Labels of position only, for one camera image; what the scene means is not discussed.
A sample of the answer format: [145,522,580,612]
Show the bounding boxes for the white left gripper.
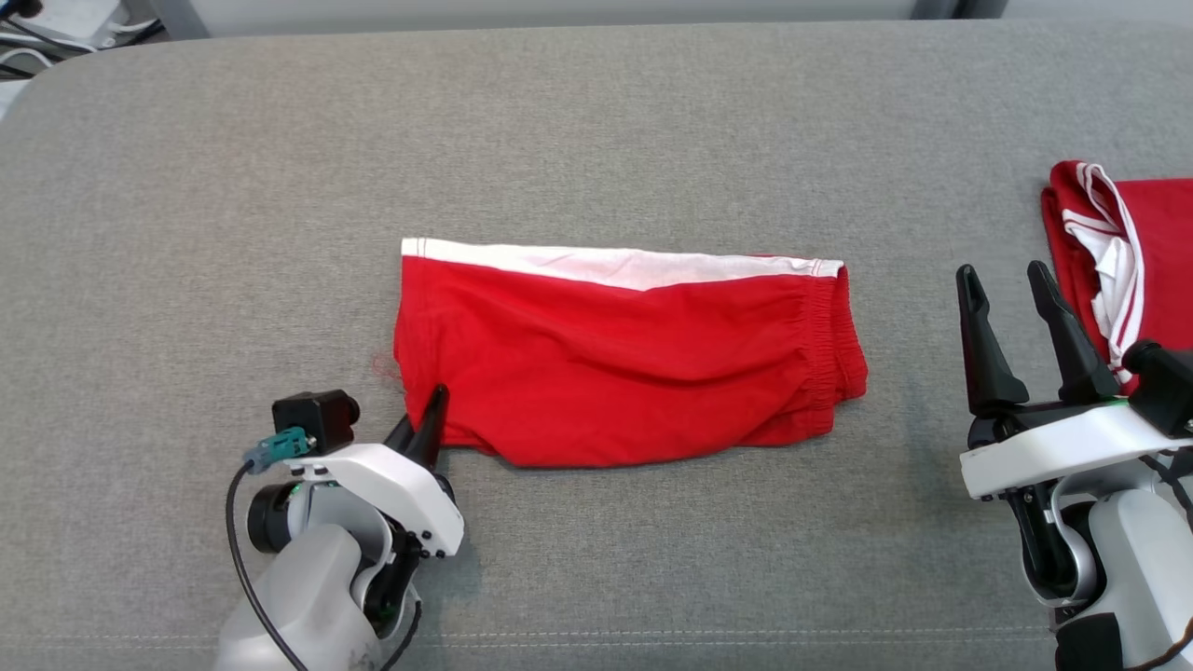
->
[282,383,466,560]

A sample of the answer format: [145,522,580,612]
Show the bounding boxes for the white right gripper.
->
[955,259,1193,502]

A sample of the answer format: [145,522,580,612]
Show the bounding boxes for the red Bulls 23 jersey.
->
[1041,160,1193,392]

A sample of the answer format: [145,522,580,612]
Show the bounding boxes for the red shorts with white stripe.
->
[373,238,870,469]

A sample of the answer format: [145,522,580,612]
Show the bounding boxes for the grey fabric sofa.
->
[0,19,1193,671]

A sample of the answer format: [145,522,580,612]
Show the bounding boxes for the white power strip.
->
[0,0,131,43]

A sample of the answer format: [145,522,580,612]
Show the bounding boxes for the teal left camera connector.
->
[242,427,314,474]

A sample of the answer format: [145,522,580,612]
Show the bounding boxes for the black right camera cable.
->
[1145,449,1193,509]

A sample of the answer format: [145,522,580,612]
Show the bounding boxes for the black camera cable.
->
[1145,449,1193,509]
[226,461,310,671]

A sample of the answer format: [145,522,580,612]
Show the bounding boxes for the thin black left gripper cable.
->
[377,596,426,671]

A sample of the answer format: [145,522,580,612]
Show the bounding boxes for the black left camera cable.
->
[226,461,310,671]

